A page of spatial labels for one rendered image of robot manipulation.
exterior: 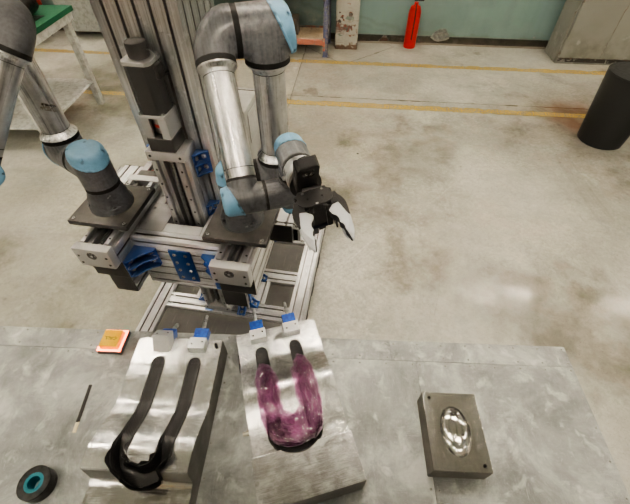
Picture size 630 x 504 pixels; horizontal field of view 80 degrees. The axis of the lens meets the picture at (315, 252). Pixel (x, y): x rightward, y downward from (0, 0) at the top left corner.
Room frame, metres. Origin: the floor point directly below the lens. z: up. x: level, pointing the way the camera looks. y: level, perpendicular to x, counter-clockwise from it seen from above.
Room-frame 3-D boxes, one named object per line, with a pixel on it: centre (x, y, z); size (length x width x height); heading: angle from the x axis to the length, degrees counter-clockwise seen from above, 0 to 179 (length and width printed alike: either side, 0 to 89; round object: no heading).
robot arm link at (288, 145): (0.75, 0.05, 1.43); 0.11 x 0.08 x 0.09; 16
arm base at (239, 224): (0.97, 0.25, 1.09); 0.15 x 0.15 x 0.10
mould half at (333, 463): (0.40, 0.07, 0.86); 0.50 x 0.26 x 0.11; 15
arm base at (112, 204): (1.05, 0.74, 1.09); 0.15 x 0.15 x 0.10
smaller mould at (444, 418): (0.31, -0.38, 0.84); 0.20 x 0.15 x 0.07; 178
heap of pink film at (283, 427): (0.40, 0.07, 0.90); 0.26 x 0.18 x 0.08; 15
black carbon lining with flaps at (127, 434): (0.34, 0.42, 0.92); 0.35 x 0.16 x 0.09; 178
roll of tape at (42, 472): (0.20, 0.72, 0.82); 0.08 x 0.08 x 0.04
